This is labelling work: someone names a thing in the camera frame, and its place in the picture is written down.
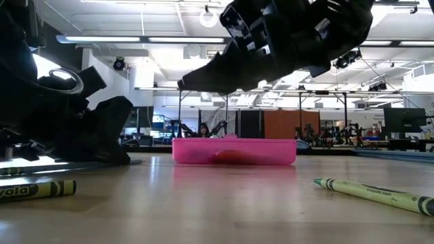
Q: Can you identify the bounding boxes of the large window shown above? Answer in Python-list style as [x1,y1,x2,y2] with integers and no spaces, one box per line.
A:
[32,52,64,81]

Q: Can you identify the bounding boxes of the red rounded item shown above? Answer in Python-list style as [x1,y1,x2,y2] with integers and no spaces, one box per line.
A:
[212,149,260,166]

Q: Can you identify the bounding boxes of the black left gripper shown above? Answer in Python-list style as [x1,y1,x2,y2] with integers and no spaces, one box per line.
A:
[0,66,134,166]

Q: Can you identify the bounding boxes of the black metal stand frame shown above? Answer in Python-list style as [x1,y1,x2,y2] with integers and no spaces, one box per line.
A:
[281,89,350,138]
[134,86,231,138]

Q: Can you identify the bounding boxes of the dark monitor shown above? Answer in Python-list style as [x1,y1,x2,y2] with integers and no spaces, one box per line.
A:
[383,107,428,134]
[130,105,155,129]

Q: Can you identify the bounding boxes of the black partition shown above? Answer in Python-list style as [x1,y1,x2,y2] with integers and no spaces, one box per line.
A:
[239,108,264,139]

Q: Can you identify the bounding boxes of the black ceiling camera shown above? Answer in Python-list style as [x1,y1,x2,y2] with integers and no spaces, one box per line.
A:
[112,56,127,72]

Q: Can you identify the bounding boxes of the green crayon yellow-green wrapper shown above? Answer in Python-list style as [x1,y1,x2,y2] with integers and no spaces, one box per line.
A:
[313,177,434,218]

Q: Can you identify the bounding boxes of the black ceiling spotlight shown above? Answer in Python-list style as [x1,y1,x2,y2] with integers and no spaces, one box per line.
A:
[334,49,362,70]
[368,81,388,92]

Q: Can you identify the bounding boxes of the orange partition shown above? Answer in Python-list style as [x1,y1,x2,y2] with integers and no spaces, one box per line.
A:
[264,108,321,140]

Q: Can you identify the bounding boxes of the overhead light bar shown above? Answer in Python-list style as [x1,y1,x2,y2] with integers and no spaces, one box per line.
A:
[56,34,434,47]

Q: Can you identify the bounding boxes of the pink plastic supply box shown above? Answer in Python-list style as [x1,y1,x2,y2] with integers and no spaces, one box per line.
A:
[172,134,298,167]

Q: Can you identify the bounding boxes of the blue chair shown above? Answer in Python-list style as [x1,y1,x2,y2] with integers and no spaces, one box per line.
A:
[296,139,313,152]

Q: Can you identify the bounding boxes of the grey cable loop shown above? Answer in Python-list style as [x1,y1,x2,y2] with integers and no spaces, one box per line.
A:
[48,67,85,96]

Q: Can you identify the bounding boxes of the yellow-green crayon black print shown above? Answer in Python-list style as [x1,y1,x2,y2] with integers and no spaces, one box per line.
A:
[0,180,77,205]

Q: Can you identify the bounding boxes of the person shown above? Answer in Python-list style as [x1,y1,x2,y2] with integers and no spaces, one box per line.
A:
[198,121,212,139]

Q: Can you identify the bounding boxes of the background robot arms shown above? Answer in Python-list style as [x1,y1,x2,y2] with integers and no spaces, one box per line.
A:
[169,119,229,139]
[294,121,366,147]

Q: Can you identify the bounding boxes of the white cable coil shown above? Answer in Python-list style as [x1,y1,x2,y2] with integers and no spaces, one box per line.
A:
[199,9,219,28]

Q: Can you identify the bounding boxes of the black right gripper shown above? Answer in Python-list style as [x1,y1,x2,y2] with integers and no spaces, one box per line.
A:
[178,0,340,96]

